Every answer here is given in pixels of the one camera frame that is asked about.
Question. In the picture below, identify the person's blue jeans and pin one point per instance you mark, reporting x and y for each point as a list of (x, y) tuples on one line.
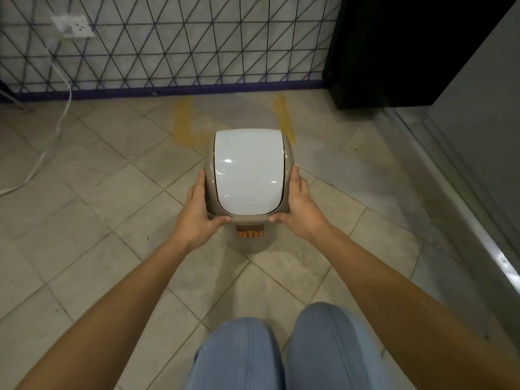
[(290, 351)]

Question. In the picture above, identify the white wall socket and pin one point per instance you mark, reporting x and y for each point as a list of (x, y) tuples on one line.
[(73, 26)]

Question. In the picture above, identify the black cabinet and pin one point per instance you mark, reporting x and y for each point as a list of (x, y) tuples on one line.
[(410, 48)]

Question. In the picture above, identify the person's left forearm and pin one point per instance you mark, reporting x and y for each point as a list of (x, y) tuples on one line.
[(103, 320)]

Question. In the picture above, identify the person's right hand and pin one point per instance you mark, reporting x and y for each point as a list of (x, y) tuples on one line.
[(302, 215)]

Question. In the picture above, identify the grey metal door frame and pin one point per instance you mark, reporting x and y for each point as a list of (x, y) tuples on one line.
[(467, 166)]

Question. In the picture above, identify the white swing lid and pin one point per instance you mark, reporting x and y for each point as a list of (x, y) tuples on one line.
[(249, 171)]

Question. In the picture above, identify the beige trash bin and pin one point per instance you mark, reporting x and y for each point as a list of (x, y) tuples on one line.
[(248, 186)]

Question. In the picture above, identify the person's left thumb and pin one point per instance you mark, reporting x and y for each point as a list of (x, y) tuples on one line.
[(219, 221)]

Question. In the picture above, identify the person's right thumb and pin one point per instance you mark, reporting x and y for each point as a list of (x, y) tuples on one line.
[(281, 219)]

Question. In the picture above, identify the person's left hand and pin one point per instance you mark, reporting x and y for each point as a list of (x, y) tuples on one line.
[(194, 221)]

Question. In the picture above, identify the person's right forearm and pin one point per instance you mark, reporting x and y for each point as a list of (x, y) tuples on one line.
[(418, 316)]

